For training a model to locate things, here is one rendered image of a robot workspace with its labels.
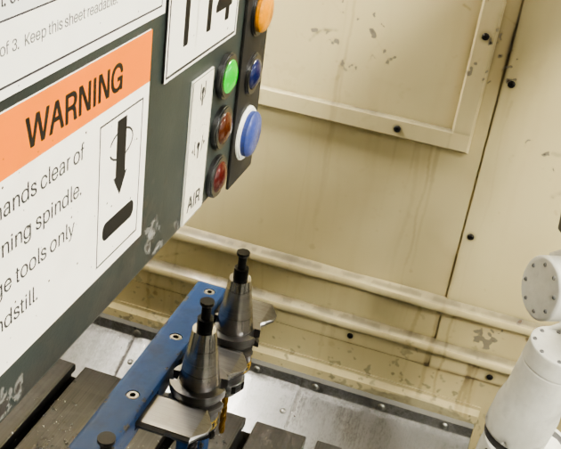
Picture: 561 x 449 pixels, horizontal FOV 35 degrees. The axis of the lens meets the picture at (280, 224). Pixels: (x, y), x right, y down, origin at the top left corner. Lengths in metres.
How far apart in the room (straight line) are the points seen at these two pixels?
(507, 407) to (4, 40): 0.79
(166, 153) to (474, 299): 1.01
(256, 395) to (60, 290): 1.20
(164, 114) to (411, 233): 0.97
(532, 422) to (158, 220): 0.62
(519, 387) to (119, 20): 0.71
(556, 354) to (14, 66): 0.75
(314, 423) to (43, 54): 1.27
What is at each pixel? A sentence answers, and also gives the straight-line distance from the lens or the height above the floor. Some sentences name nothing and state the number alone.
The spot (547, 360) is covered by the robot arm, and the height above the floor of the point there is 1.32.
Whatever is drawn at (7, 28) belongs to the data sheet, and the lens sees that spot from 0.30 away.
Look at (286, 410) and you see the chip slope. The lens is 1.55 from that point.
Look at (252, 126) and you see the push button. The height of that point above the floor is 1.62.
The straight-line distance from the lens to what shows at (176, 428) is 0.92.
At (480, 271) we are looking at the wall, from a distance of 1.38.
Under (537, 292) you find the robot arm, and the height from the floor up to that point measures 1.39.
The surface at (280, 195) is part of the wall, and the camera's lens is 1.40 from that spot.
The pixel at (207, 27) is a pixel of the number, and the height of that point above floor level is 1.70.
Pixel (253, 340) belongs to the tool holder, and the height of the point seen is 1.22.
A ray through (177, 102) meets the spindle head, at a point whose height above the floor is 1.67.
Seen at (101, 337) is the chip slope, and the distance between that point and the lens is 1.65.
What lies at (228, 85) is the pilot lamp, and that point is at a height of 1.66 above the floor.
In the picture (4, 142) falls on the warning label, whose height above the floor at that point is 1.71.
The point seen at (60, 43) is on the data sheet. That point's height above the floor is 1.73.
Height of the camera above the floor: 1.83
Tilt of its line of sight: 29 degrees down
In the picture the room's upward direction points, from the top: 8 degrees clockwise
